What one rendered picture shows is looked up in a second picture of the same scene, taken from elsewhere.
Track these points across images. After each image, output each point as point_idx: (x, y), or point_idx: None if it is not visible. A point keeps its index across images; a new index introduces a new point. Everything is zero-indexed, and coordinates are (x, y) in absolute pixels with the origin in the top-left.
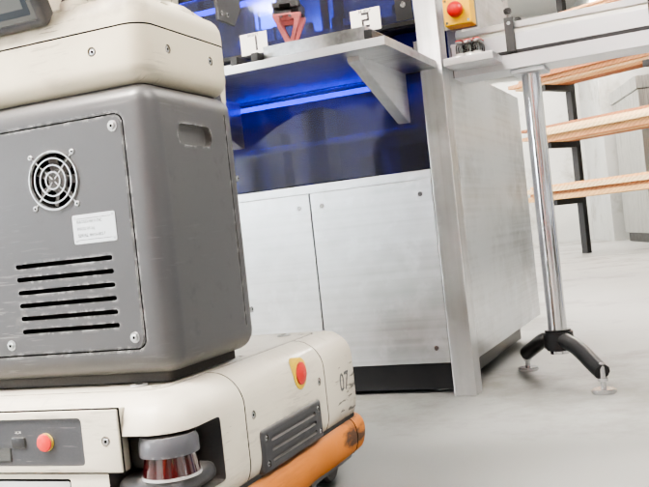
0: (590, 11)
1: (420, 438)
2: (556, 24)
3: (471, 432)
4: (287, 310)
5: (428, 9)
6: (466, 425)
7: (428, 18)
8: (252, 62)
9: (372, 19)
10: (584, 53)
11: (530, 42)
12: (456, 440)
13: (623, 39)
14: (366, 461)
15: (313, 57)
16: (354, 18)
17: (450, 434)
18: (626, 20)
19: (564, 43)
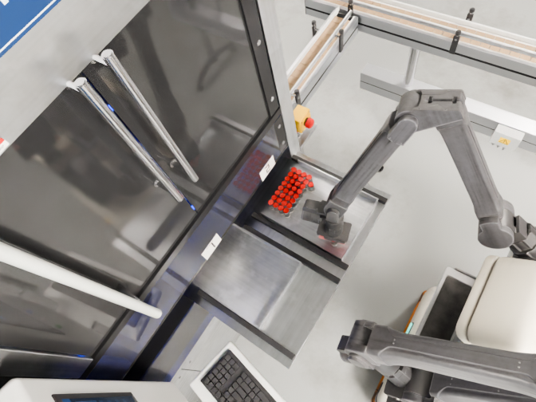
0: (317, 60)
1: (380, 266)
2: (292, 72)
3: (380, 247)
4: None
5: (293, 132)
6: (368, 246)
7: (293, 136)
8: (346, 270)
9: (270, 164)
10: (321, 83)
11: (304, 97)
12: (389, 255)
13: (331, 65)
14: (406, 292)
15: (368, 234)
16: (262, 173)
17: (379, 254)
18: (333, 56)
19: (314, 86)
